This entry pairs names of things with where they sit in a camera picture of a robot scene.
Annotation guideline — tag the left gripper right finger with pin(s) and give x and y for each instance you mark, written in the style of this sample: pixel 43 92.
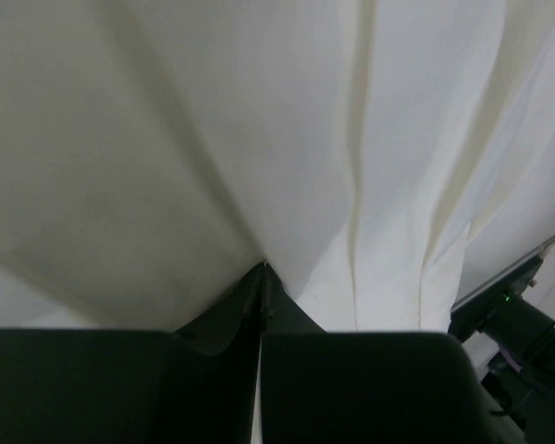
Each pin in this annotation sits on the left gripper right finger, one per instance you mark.
pixel 377 387

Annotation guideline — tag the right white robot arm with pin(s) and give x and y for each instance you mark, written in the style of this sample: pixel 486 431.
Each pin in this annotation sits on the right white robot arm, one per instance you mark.
pixel 519 380

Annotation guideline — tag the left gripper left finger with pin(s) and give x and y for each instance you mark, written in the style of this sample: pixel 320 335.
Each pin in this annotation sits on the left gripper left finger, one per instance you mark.
pixel 195 385

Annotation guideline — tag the aluminium table edge rail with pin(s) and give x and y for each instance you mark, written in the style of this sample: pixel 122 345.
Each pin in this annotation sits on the aluminium table edge rail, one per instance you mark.
pixel 538 252

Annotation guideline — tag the white skirt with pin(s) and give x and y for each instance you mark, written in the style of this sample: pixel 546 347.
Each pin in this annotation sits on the white skirt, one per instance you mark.
pixel 152 153

